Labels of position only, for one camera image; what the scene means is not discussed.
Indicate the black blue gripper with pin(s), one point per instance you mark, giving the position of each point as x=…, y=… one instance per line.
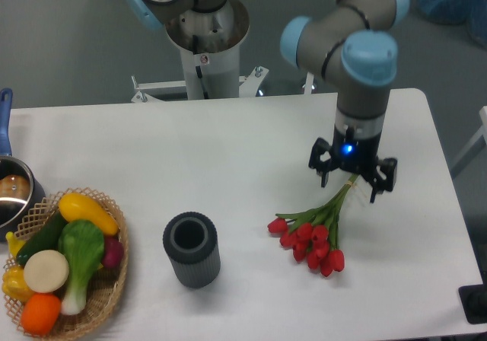
x=357, y=156

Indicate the red tulip bouquet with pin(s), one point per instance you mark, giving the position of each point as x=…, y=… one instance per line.
x=313, y=235

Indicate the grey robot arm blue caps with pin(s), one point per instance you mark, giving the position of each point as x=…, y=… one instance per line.
x=350, y=49

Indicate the dark grey ribbed vase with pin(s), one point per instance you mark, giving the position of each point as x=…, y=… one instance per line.
x=190, y=240

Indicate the black box at table edge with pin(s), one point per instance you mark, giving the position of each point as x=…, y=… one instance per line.
x=473, y=300

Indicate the blue plastic bag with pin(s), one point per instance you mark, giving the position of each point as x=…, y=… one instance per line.
x=471, y=13

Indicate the purple red radish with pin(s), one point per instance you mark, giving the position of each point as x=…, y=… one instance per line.
x=113, y=253

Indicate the green bok choy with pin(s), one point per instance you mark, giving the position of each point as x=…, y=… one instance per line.
x=82, y=244

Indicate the yellow squash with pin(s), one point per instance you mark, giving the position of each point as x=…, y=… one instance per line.
x=76, y=206

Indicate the dark green cucumber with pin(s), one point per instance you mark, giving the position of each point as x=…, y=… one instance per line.
x=46, y=238

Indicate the cream round radish slice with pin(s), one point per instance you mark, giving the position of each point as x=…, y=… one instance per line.
x=46, y=271

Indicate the yellow banana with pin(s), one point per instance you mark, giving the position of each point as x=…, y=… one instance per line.
x=14, y=243

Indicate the orange fruit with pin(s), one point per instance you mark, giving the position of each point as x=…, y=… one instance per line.
x=40, y=314

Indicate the yellow bell pepper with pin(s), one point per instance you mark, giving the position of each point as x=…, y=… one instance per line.
x=15, y=286

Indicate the white furniture frame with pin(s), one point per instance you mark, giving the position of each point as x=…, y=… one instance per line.
x=474, y=145

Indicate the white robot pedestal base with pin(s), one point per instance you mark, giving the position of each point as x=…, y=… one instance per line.
x=209, y=47

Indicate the steel saucepan blue handle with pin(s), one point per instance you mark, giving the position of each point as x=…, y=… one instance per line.
x=20, y=190

